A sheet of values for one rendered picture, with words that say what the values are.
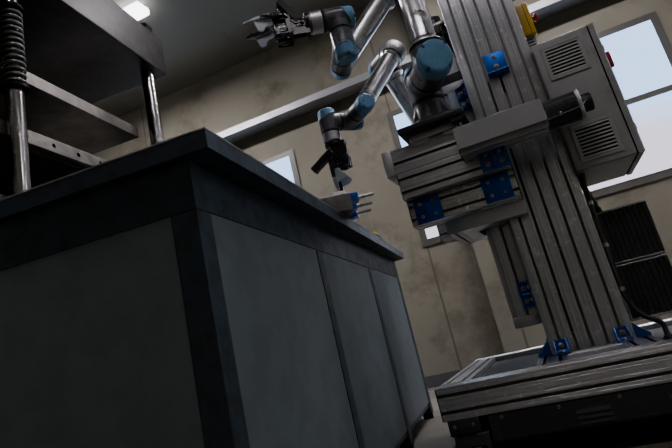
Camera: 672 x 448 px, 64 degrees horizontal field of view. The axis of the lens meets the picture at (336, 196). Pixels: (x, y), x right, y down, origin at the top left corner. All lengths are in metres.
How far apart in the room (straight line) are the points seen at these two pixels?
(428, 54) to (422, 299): 2.61
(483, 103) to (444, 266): 2.23
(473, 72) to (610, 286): 0.86
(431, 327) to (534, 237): 2.30
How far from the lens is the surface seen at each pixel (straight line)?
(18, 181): 1.86
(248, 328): 1.01
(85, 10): 2.40
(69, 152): 2.13
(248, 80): 5.12
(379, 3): 2.07
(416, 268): 4.13
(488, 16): 2.16
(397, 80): 2.53
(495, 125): 1.67
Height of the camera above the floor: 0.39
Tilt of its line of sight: 16 degrees up
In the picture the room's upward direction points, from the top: 13 degrees counter-clockwise
